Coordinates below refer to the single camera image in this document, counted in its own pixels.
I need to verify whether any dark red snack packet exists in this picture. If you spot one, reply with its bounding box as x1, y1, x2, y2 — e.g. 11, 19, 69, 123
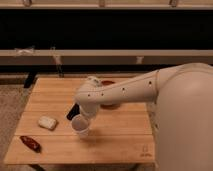
20, 136, 41, 153

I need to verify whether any wooden table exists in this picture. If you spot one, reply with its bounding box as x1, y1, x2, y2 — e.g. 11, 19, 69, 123
4, 78, 155, 164

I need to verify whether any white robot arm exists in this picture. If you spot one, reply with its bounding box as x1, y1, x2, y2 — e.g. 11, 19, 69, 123
74, 63, 213, 171

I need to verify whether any white wrapped snack bar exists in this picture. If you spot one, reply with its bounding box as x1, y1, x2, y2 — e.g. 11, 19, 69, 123
38, 116, 58, 130

